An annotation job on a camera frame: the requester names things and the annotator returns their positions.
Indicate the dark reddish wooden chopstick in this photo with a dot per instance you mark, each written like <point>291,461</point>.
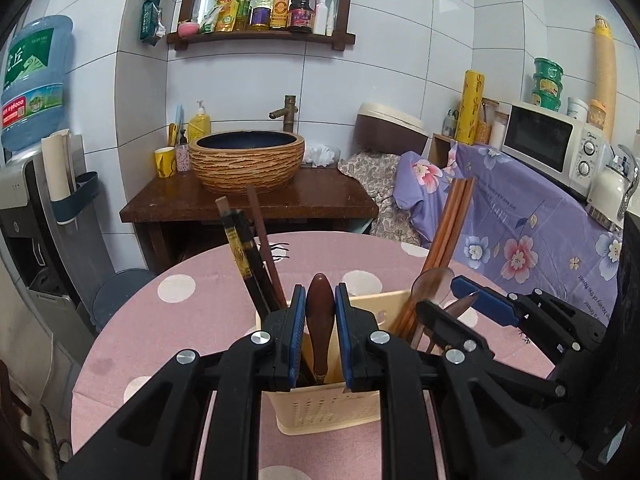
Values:
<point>262,240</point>

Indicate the glass jar with yellow contents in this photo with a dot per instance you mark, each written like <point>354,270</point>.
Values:
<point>483,132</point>

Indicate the dark wooden vanity counter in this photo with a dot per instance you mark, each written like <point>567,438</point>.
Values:
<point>165,205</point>

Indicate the yellow seasoning packet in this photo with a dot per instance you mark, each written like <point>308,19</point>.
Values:
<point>222,12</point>

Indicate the purple floral cloth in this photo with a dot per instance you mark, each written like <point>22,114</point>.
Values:
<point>525,210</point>

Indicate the yellow soap pump bottle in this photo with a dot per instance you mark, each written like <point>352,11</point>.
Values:
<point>199,127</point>

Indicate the dark soy sauce bottle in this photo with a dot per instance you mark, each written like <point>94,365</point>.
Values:
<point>301,10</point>

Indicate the beige floral cloth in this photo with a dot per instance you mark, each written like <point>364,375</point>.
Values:
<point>375,170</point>

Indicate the white paper cup tube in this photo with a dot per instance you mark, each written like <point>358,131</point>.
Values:
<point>57,165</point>

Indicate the grey water dispenser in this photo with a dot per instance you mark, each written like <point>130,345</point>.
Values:
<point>15,240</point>

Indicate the blue water bottle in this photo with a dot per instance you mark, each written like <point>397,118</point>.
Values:
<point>35,75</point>

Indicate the dark wooden chair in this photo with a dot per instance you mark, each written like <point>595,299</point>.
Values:
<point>12,410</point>

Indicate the brown ribbed wash basin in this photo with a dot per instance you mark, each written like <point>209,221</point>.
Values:
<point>245,165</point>

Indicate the yellow wrap roll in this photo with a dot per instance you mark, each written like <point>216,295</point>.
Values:
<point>470,105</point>

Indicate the orange label sauce bottle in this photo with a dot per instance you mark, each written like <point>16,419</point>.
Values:
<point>280,10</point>

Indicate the dark wooden spoon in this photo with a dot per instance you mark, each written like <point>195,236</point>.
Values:
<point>320,320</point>

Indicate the bronze faucet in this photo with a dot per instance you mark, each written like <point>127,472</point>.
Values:
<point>289,115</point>

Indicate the white jar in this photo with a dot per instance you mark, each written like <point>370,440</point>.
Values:
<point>577,110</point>

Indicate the purple label sauce bottle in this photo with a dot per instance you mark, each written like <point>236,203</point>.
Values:
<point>261,10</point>

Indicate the tall paper cup stack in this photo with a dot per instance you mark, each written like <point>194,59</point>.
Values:
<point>604,60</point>

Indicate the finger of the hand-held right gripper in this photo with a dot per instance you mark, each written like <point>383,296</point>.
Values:
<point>485,300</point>
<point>450,327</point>

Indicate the beige plastic utensil holder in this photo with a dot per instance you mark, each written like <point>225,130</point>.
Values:
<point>320,410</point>

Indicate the brown wooden utensil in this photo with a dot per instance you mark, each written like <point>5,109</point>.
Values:
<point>462,305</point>

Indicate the green packet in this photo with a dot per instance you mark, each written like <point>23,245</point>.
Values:
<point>150,17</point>

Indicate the brown glossy spoon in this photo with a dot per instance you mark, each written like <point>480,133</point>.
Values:
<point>432,282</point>

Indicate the white bath sponge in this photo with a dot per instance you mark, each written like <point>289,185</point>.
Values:
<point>320,155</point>

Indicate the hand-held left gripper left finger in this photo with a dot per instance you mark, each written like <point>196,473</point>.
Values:
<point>297,335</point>

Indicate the grey-blue round trash bin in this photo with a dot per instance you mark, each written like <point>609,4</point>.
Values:
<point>122,292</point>

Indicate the teal cup holder bracket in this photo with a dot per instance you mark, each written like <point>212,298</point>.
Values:
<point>75,205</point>

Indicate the pink polka dot tablecloth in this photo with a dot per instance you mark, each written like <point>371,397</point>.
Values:
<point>200,310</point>

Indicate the small white tube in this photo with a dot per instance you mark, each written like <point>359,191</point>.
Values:
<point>330,20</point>

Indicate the white slim bottle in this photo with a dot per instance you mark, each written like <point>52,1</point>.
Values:
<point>499,130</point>

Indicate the white microwave oven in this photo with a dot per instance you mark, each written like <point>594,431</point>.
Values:
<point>535,140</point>

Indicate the pink round jar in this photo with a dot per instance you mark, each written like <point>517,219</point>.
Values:
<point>188,29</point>

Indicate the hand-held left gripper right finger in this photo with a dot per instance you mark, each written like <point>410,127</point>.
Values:
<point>344,340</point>

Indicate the wooden wall shelf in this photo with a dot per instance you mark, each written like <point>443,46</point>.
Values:
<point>250,36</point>

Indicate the yellow cup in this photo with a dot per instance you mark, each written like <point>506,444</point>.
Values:
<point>165,162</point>

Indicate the bundle of dark chopsticks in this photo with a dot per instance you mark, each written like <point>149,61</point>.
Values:
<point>250,260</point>

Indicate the brown and white rice cooker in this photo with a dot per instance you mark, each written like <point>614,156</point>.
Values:
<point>385,130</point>

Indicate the blue toothbrush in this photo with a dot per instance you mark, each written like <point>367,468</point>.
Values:
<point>176,125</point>

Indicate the white plastic bottle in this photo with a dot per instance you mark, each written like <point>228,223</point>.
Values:
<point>320,17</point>

